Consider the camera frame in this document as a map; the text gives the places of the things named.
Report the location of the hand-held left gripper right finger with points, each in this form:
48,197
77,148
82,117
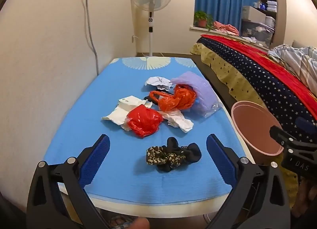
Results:
219,157

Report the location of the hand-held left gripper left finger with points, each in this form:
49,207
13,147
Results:
99,154

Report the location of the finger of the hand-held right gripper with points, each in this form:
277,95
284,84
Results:
305,125
279,133

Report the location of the pink plastic bin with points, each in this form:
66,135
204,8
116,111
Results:
252,125

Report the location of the black floral cloth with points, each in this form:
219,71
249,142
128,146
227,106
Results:
173,156

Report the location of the white tissue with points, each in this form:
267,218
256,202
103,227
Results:
180,121

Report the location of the person's right hand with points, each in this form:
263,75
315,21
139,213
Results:
307,195

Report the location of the white paper wrapper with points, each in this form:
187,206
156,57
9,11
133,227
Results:
115,117

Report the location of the small clear plastic bag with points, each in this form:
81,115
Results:
213,109

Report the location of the blue patterned table mat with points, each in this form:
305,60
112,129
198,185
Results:
99,100

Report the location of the red plastic bag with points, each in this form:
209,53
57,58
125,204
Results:
143,120

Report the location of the white tissue packet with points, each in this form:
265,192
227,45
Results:
127,102

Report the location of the navy star bedsheet yellow border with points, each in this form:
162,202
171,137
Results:
247,75

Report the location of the striped quilt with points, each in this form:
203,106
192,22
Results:
294,58

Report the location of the orange plastic bag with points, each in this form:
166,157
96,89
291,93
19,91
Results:
173,101

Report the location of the clear bubble wrap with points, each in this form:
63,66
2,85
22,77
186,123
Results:
198,85

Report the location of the black flat package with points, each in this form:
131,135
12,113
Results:
148,97

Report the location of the red blanket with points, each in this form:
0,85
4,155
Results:
247,53

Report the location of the crumpled white paper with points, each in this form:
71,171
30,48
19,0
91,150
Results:
156,81

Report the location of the white crumpled cloth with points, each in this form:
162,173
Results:
250,39

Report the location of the clear plastic storage bin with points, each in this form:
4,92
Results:
257,32

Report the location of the white lidded container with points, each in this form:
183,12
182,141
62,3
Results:
270,22

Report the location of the pink cloth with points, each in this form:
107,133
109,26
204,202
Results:
226,28

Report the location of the cardboard box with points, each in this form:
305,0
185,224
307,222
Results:
253,14

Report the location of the stack of white towels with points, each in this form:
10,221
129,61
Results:
271,6

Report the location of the potted green plant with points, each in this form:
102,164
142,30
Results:
201,18

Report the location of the dark bed frame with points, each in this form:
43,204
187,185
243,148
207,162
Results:
215,83

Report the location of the wall outlet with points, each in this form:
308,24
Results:
134,38

